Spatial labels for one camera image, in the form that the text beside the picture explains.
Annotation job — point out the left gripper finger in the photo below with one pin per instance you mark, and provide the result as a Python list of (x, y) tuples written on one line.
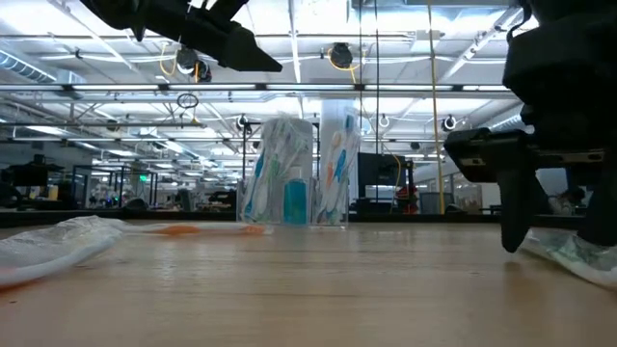
[(246, 53)]

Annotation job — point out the dark robot workstation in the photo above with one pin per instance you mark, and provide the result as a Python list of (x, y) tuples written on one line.
[(29, 173)]

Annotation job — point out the grey bin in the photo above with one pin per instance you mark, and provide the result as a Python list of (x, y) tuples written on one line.
[(431, 202)]

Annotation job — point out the red black machine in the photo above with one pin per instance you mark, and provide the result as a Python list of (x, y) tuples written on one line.
[(409, 195)]

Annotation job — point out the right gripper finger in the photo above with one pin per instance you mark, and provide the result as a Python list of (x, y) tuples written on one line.
[(516, 207), (602, 207)]

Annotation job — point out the silver ventilation duct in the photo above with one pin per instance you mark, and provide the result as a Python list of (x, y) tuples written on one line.
[(24, 67)]

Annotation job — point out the clear acrylic organizer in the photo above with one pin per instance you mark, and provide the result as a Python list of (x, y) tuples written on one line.
[(311, 212)]

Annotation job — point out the black metal rig frame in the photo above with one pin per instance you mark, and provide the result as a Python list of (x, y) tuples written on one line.
[(144, 217)]

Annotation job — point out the black monitor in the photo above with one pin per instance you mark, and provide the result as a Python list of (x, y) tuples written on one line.
[(381, 171)]

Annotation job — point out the blue mouthwash bottle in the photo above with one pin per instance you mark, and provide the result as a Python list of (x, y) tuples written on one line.
[(295, 202)]

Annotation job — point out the long ceiling light strip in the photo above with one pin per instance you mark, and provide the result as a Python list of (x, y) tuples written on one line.
[(308, 87)]

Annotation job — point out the person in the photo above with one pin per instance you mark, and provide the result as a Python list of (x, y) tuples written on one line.
[(569, 200)]

